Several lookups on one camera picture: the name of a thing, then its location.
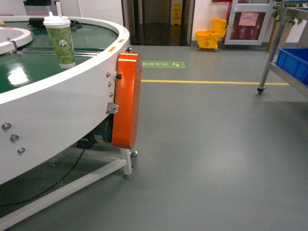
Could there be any stainless steel shelf cart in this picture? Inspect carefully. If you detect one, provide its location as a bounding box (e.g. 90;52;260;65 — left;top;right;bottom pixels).
257;0;308;97

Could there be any orange motor cover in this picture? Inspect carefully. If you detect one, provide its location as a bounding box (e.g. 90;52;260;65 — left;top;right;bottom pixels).
112;52;142;149

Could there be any yellow mop bucket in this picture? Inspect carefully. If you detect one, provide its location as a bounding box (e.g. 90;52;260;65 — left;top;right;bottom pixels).
196;18;227;50

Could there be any yellow wet floor sign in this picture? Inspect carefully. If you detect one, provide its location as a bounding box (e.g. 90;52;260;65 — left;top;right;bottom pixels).
171;2;182;26

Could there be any white round conveyor table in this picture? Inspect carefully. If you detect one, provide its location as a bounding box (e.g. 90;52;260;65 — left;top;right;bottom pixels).
0;18;136;230

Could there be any green paper drink cup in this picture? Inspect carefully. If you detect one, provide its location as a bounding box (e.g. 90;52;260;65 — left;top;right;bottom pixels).
43;2;76;69

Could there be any fire extinguisher cabinet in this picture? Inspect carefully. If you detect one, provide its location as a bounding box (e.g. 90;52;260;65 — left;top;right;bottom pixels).
224;0;273;46

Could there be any blue crate on cart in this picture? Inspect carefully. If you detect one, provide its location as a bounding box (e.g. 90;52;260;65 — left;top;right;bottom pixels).
276;48;308;85

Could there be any green potted plant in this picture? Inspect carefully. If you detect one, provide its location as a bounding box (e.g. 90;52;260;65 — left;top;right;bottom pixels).
272;0;304;26

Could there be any black power cable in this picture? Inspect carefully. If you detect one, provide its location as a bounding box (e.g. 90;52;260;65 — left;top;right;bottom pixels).
0;148;86;207

